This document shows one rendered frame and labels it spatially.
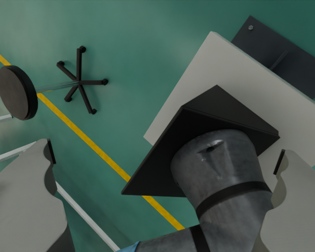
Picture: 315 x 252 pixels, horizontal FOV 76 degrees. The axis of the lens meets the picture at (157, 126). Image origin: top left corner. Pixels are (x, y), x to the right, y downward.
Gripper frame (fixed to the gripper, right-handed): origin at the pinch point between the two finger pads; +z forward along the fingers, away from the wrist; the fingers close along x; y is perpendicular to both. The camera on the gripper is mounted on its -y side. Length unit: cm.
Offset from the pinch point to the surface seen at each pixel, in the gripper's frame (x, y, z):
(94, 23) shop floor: -52, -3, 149
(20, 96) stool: -84, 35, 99
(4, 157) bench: -162, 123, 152
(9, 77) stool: -91, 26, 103
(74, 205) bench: -86, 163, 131
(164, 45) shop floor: -1, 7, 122
